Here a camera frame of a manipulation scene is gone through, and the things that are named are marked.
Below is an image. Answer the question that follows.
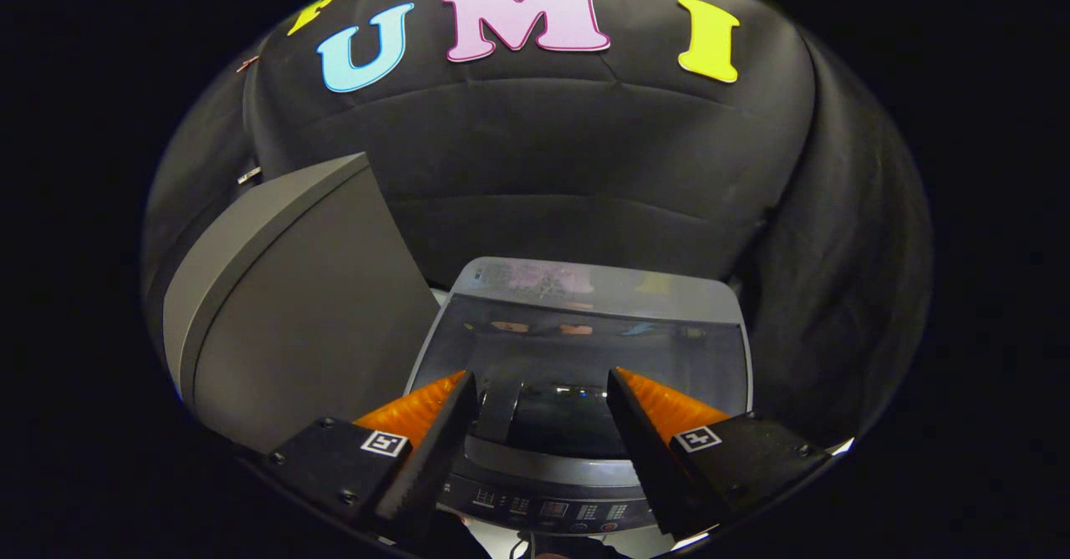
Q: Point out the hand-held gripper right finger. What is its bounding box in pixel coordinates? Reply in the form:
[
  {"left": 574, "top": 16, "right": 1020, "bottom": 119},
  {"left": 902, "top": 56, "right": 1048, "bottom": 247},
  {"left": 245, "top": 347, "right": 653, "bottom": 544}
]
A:
[{"left": 606, "top": 365, "right": 835, "bottom": 541}]

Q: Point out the grey washing machine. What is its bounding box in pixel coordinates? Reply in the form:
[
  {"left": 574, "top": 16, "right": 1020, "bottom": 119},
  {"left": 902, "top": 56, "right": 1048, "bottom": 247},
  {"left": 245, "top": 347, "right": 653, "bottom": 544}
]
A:
[{"left": 405, "top": 257, "right": 753, "bottom": 559}]

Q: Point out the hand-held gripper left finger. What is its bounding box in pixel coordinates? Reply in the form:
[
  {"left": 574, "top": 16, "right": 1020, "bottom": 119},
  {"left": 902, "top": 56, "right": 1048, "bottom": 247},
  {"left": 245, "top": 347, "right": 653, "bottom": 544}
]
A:
[{"left": 266, "top": 369, "right": 479, "bottom": 543}]

